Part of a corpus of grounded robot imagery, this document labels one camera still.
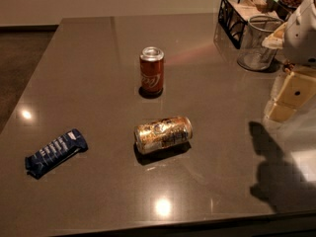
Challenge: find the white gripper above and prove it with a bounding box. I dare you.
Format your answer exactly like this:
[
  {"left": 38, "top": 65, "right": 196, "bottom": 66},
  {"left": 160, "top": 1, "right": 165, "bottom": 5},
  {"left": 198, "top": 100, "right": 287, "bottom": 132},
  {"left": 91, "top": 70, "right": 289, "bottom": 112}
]
[{"left": 262, "top": 21, "right": 316, "bottom": 122}]

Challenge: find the red coke can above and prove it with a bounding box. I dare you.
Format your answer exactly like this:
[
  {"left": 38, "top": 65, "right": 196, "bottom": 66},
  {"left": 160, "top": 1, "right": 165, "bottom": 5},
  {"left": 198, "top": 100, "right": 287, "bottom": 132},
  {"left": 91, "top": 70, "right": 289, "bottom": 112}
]
[{"left": 139, "top": 46, "right": 164, "bottom": 96}]

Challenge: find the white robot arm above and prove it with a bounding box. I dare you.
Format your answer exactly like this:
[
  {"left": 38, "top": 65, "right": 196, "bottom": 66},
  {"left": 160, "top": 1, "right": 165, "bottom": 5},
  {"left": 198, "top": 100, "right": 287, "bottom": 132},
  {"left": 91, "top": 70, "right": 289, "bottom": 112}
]
[{"left": 262, "top": 0, "right": 316, "bottom": 122}]

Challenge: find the gold can lying down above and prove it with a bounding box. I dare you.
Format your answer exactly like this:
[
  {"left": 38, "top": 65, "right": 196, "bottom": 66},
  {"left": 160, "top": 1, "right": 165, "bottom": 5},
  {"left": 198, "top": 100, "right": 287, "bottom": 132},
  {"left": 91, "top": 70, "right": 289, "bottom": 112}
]
[{"left": 134, "top": 117, "right": 193, "bottom": 155}]

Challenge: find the blue rxbar blueberry wrapper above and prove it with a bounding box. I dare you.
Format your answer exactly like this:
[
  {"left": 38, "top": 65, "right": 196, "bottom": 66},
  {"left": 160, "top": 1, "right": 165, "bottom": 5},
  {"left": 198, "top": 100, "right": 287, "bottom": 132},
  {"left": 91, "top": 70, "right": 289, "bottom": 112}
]
[{"left": 25, "top": 128, "right": 88, "bottom": 180}]

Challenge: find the clear mesh cup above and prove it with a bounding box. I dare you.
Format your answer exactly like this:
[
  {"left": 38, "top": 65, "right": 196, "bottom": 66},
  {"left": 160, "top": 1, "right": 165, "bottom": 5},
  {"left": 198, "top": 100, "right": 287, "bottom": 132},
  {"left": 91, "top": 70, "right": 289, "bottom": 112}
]
[{"left": 237, "top": 15, "right": 283, "bottom": 71}]

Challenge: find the black wire basket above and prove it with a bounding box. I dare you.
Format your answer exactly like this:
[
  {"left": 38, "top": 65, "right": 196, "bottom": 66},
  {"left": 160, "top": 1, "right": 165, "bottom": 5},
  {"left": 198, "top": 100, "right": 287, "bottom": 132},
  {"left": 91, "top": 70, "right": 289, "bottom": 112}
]
[{"left": 218, "top": 0, "right": 277, "bottom": 49}]

